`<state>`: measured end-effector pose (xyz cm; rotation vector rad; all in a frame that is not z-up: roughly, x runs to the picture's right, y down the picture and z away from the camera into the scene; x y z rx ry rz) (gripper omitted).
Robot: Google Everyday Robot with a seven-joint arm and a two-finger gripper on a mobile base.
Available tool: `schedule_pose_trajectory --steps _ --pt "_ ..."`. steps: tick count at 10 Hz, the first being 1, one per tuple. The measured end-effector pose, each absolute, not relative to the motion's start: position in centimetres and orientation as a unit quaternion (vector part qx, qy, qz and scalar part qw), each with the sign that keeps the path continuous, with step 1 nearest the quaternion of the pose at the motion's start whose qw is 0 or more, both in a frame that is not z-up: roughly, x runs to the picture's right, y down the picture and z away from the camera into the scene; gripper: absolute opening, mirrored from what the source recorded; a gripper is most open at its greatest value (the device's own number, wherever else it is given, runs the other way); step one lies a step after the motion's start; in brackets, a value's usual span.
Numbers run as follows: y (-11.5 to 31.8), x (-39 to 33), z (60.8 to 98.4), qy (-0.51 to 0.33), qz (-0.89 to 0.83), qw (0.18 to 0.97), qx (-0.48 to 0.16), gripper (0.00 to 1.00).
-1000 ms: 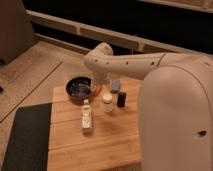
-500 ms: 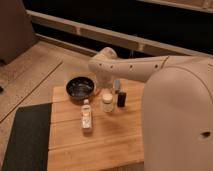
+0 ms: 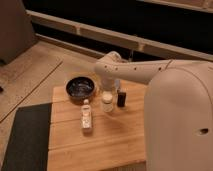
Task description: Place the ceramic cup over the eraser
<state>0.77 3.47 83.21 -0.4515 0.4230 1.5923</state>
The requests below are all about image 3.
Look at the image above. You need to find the white ceramic cup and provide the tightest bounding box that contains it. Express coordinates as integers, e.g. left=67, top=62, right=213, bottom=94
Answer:
left=101, top=91, right=113, bottom=112

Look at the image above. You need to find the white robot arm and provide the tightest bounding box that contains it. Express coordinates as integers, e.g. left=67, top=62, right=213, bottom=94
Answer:
left=94, top=51, right=213, bottom=171

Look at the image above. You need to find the blue grey sponge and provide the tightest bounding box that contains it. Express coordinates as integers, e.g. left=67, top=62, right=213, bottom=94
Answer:
left=115, top=79, right=121, bottom=89

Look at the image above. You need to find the black bowl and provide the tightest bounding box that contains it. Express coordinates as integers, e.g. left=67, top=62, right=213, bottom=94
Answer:
left=66, top=76, right=95, bottom=99

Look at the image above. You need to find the small white bottle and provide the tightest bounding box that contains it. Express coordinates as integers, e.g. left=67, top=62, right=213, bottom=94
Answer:
left=81, top=99, right=92, bottom=132

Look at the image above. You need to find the wooden board table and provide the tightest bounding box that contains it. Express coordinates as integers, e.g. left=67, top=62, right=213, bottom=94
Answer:
left=47, top=81, right=146, bottom=171

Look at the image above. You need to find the dark floor mat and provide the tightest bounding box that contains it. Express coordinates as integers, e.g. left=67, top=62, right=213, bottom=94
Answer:
left=1, top=103, right=52, bottom=171

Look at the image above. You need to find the grey cabinet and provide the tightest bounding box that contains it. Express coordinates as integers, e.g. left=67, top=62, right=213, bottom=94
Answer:
left=0, top=0, right=37, bottom=64

